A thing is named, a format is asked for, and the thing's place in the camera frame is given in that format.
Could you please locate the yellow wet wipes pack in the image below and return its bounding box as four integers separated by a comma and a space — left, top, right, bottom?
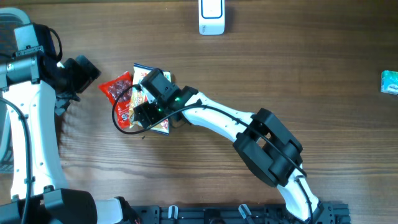
129, 63, 169, 135

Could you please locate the red candy bag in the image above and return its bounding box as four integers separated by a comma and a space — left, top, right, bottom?
98, 71, 134, 130

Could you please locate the green tissue pack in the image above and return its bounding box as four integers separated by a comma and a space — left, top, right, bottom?
381, 70, 398, 95

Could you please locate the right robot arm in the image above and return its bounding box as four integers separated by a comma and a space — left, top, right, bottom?
133, 68, 326, 223

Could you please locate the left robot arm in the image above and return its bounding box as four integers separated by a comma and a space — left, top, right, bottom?
1, 23, 141, 223

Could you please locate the white barcode scanner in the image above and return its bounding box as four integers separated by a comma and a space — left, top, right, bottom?
198, 0, 226, 35

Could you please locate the grey plastic basket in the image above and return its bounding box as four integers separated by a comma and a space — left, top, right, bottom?
0, 7, 32, 174

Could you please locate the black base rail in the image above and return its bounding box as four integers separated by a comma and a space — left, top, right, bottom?
116, 203, 351, 224

